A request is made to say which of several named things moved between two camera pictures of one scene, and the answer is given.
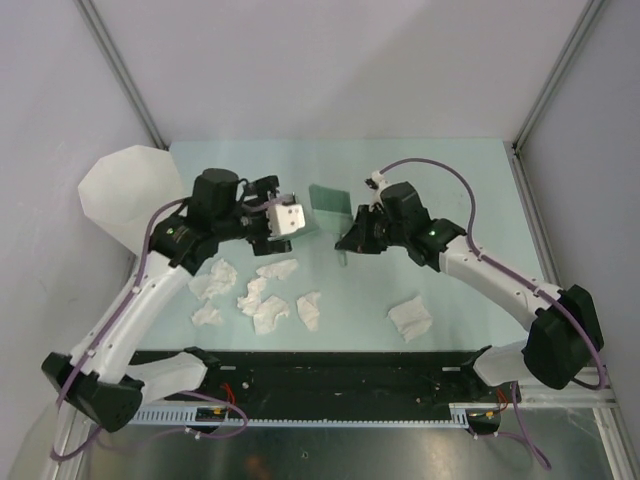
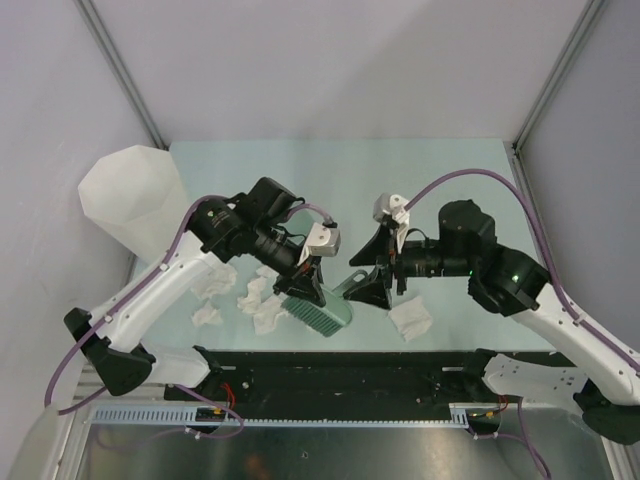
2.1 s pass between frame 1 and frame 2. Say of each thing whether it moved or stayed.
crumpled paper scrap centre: stayed
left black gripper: moved
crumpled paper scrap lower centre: stayed
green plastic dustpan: moved
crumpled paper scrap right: stayed
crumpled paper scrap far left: stayed
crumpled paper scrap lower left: stayed
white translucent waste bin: stayed
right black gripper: moved
